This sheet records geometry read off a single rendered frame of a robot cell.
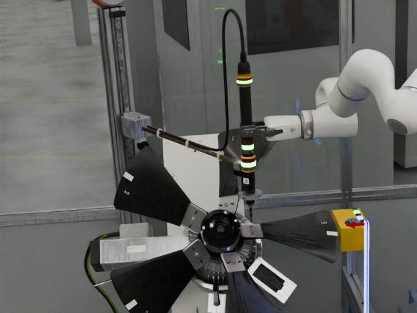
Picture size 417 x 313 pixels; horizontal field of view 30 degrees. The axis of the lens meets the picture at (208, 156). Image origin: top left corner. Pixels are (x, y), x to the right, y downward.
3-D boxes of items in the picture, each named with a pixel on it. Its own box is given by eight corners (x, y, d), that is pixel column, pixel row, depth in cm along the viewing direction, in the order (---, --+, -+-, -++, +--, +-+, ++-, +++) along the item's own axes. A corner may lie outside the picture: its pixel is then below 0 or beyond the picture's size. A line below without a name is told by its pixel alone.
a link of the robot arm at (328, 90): (332, 44, 204) (309, 92, 232) (340, 100, 198) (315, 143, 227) (366, 43, 205) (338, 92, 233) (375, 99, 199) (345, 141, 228)
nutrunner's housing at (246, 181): (241, 204, 233) (233, 52, 218) (251, 200, 235) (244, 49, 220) (249, 207, 230) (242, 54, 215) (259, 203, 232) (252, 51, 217)
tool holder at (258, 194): (229, 194, 234) (227, 163, 230) (247, 188, 237) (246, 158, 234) (248, 202, 227) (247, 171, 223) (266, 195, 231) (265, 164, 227)
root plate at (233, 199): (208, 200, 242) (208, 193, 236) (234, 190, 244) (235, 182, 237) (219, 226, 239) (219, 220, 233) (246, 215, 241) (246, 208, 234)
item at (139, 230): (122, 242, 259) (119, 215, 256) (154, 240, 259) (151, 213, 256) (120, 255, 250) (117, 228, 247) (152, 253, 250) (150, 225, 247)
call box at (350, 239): (331, 236, 278) (331, 208, 274) (359, 234, 278) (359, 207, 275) (340, 256, 263) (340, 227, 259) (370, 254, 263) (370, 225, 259)
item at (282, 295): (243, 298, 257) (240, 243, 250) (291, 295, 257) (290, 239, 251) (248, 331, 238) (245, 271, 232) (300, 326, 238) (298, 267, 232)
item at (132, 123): (121, 136, 280) (118, 113, 277) (137, 131, 284) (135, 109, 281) (136, 142, 272) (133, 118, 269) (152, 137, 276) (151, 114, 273)
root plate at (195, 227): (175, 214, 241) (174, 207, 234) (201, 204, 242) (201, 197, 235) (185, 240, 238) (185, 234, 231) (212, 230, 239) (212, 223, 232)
